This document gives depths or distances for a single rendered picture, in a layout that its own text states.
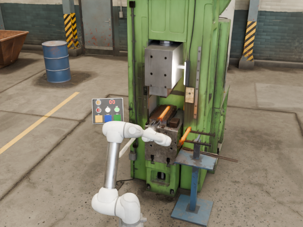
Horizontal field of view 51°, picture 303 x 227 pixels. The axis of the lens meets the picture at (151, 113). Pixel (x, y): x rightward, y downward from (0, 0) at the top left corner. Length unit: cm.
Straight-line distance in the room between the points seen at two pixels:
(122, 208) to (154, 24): 183
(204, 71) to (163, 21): 65
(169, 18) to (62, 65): 482
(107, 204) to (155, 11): 191
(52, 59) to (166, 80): 477
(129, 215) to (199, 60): 165
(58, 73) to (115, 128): 532
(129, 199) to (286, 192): 232
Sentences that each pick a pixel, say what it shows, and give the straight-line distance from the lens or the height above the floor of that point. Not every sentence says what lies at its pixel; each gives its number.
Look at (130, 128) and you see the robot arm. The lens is 251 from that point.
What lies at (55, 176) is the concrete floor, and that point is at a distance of 443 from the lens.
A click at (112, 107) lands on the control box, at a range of 348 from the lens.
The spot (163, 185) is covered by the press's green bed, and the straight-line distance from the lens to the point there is 385.
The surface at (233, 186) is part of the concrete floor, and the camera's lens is 420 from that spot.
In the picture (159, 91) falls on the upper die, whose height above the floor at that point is 132.
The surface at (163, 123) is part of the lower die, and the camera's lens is 346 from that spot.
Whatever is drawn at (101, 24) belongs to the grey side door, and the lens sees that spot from 991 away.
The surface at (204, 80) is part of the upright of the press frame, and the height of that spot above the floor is 145.
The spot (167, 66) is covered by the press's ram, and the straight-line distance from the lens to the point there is 322.
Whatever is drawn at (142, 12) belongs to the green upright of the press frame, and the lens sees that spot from 335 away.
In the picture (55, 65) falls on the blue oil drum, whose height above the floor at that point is 43.
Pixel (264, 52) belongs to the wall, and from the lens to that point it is 924.
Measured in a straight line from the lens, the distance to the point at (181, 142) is 306.
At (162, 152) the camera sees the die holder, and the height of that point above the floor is 62.
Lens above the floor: 252
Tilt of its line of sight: 25 degrees down
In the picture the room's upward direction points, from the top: straight up
